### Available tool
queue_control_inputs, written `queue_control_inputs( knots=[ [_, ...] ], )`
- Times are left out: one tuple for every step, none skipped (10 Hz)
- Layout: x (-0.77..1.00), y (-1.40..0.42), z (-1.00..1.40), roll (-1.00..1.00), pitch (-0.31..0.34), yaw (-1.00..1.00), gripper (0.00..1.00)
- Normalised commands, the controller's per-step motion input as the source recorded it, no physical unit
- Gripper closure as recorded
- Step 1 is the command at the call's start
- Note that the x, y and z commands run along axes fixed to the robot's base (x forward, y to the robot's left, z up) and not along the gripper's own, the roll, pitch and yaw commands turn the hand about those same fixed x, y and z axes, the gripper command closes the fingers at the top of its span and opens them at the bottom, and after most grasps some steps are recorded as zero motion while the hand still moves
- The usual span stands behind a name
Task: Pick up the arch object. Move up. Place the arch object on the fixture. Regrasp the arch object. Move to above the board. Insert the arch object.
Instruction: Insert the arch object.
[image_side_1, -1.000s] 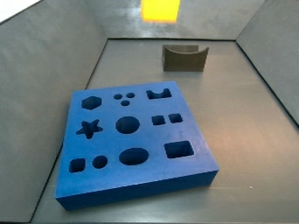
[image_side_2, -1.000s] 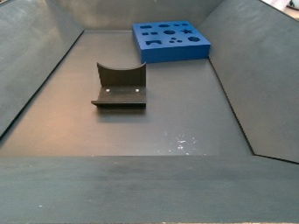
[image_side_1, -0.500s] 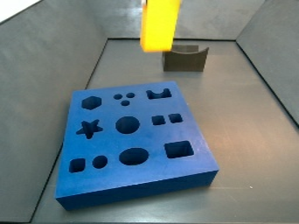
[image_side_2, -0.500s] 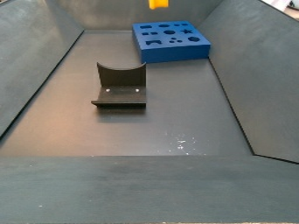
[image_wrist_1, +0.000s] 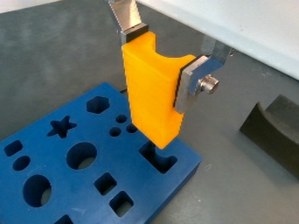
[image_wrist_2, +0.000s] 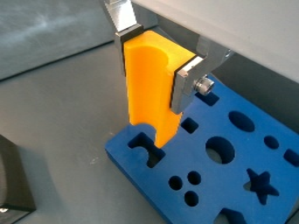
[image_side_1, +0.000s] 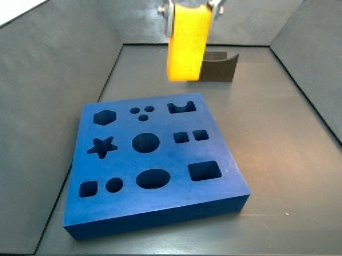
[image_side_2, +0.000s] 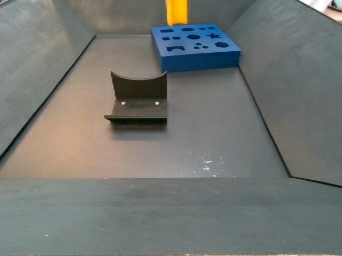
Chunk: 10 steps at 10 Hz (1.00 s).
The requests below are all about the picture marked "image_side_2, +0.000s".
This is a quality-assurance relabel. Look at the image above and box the yellow arch object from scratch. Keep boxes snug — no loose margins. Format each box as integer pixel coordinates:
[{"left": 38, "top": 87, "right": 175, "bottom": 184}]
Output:
[{"left": 165, "top": 0, "right": 188, "bottom": 26}]

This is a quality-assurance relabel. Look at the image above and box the black curved fixture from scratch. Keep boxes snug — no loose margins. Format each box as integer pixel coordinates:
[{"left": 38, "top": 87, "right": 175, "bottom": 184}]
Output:
[{"left": 104, "top": 73, "right": 168, "bottom": 123}]

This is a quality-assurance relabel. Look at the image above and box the blue foam shape board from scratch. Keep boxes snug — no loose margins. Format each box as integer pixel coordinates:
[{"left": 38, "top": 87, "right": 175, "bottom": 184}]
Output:
[{"left": 151, "top": 24, "right": 241, "bottom": 72}]

